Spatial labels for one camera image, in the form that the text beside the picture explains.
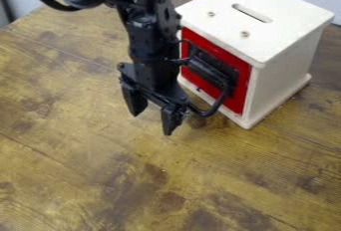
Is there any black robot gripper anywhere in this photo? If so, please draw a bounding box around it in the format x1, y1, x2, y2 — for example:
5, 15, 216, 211
118, 21, 188, 135

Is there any red drawer with black handle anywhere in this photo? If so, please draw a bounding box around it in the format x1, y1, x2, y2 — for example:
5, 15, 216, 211
174, 27, 251, 116

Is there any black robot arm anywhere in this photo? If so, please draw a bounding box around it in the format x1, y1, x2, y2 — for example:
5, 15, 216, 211
40, 0, 188, 135

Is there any white wooden drawer box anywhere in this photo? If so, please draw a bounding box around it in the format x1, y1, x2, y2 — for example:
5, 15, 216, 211
176, 0, 334, 128

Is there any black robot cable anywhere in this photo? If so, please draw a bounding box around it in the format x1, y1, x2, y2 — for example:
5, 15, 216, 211
168, 39, 195, 66

